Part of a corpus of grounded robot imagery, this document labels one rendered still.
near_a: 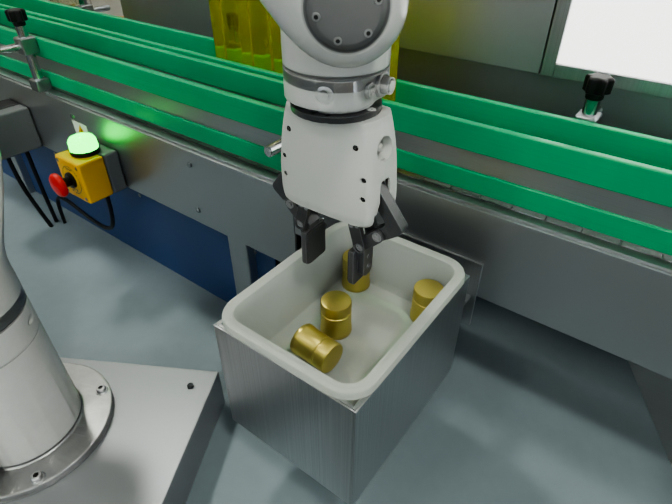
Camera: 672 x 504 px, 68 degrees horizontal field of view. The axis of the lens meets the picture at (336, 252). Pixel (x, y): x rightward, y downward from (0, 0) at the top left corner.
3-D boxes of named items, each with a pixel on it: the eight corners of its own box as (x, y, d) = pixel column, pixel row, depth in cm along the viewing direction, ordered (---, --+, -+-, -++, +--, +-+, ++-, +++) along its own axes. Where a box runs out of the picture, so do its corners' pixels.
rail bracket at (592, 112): (595, 174, 64) (632, 66, 56) (580, 196, 59) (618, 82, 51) (563, 165, 66) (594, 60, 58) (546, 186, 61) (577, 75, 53)
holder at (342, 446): (469, 343, 68) (490, 251, 59) (352, 507, 50) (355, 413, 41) (364, 293, 76) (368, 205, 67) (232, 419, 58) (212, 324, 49)
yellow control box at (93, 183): (128, 190, 85) (117, 150, 81) (88, 208, 81) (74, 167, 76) (105, 178, 89) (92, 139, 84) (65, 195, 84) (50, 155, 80)
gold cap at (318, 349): (312, 340, 55) (343, 360, 53) (290, 358, 53) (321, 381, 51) (312, 317, 53) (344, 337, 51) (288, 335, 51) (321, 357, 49)
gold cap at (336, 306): (340, 345, 55) (340, 316, 52) (314, 331, 56) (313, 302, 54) (357, 326, 57) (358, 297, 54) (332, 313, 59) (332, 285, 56)
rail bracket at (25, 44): (56, 92, 88) (28, 9, 80) (14, 104, 83) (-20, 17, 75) (44, 87, 90) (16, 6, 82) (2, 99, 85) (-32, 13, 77)
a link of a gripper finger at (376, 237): (396, 221, 46) (391, 278, 50) (366, 211, 47) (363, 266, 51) (378, 238, 44) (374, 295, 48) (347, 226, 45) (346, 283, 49)
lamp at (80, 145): (106, 150, 81) (101, 133, 79) (80, 160, 78) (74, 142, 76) (90, 143, 83) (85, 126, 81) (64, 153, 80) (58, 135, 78)
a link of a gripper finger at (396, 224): (423, 205, 42) (395, 245, 46) (354, 148, 43) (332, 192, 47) (417, 211, 41) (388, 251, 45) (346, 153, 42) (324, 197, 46)
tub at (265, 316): (462, 323, 59) (474, 265, 54) (354, 465, 45) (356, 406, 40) (343, 268, 68) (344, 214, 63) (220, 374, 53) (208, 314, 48)
